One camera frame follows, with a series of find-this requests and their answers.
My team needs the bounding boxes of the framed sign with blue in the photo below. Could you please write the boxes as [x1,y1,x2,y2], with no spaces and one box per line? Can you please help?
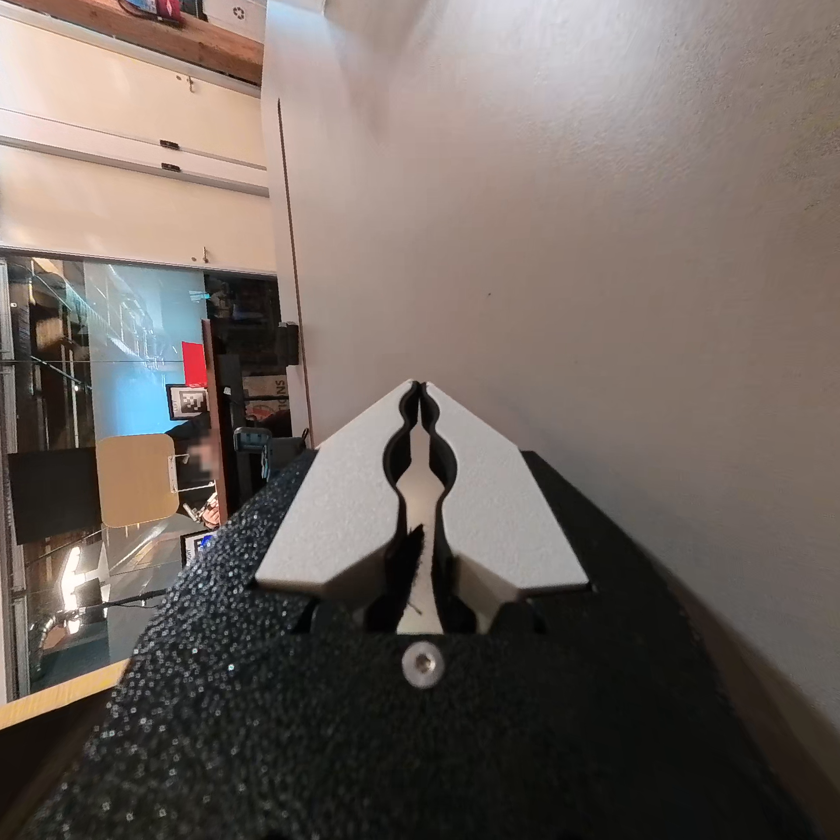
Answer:
[180,532,219,569]

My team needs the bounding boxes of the light wooden table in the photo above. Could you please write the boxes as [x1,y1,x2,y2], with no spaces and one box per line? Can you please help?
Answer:
[0,658,130,731]

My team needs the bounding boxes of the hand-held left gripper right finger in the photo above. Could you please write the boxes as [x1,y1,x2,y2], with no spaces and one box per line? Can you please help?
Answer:
[420,380,590,635]

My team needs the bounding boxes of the black panel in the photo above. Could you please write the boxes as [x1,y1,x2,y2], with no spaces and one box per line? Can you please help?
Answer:
[8,448,103,546]

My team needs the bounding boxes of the light wooden chair back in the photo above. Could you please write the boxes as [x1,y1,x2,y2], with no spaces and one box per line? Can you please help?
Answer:
[96,433,179,530]

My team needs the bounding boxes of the brown wooden desk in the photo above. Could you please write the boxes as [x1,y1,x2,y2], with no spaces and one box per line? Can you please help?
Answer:
[199,319,232,521]

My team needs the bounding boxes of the studio lamp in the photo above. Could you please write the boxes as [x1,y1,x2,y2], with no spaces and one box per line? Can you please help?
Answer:
[58,543,111,595]

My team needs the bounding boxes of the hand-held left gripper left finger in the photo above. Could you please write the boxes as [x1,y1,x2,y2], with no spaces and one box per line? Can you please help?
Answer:
[255,378,422,602]

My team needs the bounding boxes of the white box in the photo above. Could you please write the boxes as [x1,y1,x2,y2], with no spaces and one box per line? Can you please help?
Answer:
[202,0,268,25]

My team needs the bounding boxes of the red item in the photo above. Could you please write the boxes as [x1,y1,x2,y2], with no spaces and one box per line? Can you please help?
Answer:
[118,0,186,28]

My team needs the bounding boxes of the framed printed tag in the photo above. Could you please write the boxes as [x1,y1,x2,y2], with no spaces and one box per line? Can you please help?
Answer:
[167,385,210,422]

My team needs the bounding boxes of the large glass window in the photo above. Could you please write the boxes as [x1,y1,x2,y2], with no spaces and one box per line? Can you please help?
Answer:
[0,249,284,698]

